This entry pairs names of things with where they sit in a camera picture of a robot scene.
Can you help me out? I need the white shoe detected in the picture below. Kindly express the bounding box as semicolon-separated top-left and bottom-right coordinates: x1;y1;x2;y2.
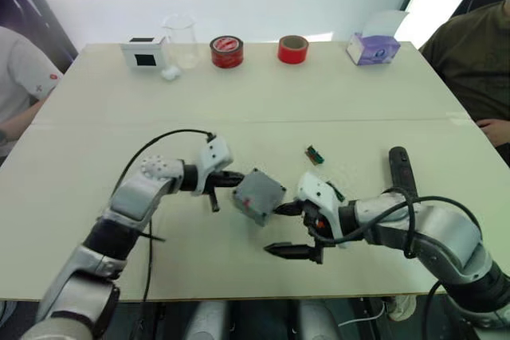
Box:
387;295;418;322

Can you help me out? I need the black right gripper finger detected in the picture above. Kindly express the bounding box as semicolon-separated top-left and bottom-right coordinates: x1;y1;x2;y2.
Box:
263;240;316;264
274;201;306;217

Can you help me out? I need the grey rounded shape under table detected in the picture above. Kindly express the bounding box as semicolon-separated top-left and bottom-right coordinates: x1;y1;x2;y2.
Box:
297;299;344;340
186;299;237;340

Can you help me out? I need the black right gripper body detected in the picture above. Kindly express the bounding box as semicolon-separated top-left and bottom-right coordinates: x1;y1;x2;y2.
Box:
301;200;334;266

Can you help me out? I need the clear glass beaker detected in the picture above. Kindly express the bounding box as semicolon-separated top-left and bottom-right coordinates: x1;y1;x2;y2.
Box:
160;13;200;71

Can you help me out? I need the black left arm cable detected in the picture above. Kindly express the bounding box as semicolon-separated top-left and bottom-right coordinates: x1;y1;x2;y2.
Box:
113;128;218;303

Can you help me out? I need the white box with black squares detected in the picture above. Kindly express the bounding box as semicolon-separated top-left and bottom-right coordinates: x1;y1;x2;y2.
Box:
120;35;168;72

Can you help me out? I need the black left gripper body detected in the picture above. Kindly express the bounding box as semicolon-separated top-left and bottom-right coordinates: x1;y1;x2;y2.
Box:
202;171;225;197

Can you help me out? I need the small green red circuit module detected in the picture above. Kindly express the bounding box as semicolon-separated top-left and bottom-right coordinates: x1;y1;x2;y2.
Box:
304;143;327;166

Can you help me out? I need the thin green circuit board strip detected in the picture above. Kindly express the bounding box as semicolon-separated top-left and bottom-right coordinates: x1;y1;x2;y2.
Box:
325;180;347;202

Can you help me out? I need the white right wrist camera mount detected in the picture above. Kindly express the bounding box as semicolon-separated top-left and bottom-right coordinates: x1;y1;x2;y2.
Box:
296;170;352;250

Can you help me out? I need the red printed tape roll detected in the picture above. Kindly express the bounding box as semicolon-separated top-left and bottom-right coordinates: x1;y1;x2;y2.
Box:
209;35;245;68

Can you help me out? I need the dark window frame post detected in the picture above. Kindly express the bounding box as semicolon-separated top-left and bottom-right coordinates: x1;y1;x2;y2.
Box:
17;0;80;63

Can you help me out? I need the plain red tape roll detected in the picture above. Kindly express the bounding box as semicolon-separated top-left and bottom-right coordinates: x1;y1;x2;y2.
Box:
277;34;311;65

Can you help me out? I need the black electric screwdriver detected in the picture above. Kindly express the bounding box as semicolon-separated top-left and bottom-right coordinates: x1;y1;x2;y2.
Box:
387;146;420;198

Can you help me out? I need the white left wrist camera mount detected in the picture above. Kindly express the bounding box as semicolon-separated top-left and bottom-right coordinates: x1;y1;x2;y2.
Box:
190;136;234;197

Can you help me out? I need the grey plastic box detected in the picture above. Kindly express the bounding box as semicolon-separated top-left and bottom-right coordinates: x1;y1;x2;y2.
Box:
232;168;288;229

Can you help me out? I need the person in white shirt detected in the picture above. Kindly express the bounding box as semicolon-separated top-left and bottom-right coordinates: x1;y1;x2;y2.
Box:
0;25;65;147

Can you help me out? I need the thin white cable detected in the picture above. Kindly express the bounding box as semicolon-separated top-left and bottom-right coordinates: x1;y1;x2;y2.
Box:
341;301;388;328

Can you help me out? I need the person in olive shirt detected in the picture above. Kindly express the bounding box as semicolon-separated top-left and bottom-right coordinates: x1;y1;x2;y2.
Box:
418;0;510;148

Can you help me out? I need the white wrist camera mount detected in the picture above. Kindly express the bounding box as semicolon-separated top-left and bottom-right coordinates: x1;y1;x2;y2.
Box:
190;136;234;197
296;170;352;250

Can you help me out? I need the purple tissue box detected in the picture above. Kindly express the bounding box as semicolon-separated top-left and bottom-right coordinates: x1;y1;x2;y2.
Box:
345;10;411;67

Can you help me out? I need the black cable under right arm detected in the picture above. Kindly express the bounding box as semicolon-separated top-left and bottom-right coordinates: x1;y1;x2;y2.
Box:
421;279;453;340

